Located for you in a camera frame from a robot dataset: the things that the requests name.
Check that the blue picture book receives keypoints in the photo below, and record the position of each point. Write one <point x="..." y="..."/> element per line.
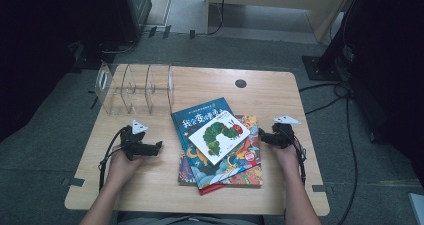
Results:
<point x="190" y="118"/>

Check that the person's left hand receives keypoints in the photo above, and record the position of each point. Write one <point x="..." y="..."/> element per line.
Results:
<point x="121" y="168"/>

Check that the clear acrylic book rack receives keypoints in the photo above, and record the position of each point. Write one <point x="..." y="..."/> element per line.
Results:
<point x="133" y="91"/>

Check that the person's right hand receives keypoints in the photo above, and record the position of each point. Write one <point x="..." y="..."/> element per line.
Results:
<point x="288" y="160"/>

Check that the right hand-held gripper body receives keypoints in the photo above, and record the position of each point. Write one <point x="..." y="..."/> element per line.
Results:
<point x="284" y="135"/>

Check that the white flat object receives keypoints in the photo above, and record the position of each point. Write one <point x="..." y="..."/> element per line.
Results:
<point x="418" y="208"/>

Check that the dark curtain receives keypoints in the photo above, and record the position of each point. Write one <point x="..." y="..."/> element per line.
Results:
<point x="393" y="68"/>
<point x="40" y="51"/>

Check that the black table grommet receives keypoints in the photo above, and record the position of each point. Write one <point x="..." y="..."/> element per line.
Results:
<point x="240" y="83"/>

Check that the black tape strip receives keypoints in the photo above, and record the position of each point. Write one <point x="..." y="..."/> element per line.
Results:
<point x="76" y="182"/>
<point x="319" y="188"/>

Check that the person's grey clothing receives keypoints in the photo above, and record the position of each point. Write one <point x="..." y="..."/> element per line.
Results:
<point x="186" y="220"/>

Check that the colourful monster picture book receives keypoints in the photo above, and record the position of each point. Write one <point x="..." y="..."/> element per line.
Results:
<point x="250" y="176"/>

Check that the black metal stand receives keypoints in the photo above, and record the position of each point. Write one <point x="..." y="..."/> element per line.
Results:
<point x="320" y="68"/>

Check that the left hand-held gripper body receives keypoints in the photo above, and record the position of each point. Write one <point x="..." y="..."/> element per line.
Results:
<point x="133" y="145"/>

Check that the dark cabinet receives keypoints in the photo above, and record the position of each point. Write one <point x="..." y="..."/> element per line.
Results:
<point x="133" y="8"/>

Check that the white caterpillar picture book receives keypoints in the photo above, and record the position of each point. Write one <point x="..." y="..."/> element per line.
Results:
<point x="218" y="136"/>

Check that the red picture book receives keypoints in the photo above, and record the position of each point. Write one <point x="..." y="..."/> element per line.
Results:
<point x="208" y="190"/>

